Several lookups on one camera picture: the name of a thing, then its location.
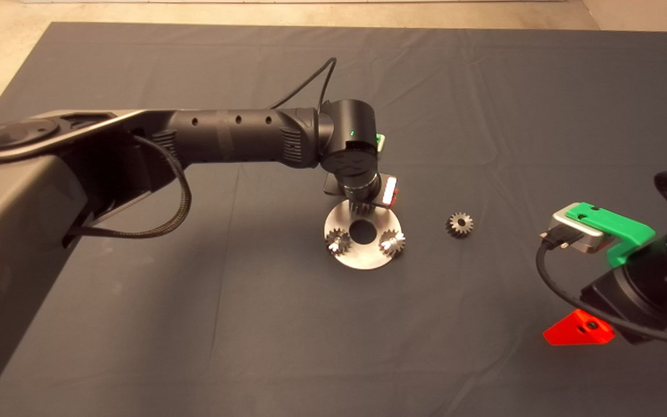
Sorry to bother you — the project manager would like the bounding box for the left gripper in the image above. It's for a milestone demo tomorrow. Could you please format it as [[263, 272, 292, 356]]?
[[322, 171, 400, 210]]

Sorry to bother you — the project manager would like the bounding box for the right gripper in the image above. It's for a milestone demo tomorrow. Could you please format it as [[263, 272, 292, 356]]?
[[543, 266, 667, 346]]

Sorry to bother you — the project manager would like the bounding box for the small steel gear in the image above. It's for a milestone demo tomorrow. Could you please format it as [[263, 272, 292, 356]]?
[[325, 229, 351, 255], [378, 229, 406, 257], [446, 211, 474, 239]]

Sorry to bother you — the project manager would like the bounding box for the round metal plate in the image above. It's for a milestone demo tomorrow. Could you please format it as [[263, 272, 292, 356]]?
[[323, 200, 402, 271]]

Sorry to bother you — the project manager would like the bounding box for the dark grey table cloth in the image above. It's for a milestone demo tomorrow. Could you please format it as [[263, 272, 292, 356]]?
[[0, 21, 667, 417]]

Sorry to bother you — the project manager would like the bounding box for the silver right camera box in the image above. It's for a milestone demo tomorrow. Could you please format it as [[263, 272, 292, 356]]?
[[551, 203, 607, 254]]

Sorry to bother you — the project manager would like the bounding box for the green right camera mount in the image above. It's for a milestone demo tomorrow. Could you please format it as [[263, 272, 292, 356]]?
[[565, 202, 657, 268]]

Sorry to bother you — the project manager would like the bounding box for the black left camera cable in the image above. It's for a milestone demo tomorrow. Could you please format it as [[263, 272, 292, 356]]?
[[269, 57, 338, 114]]

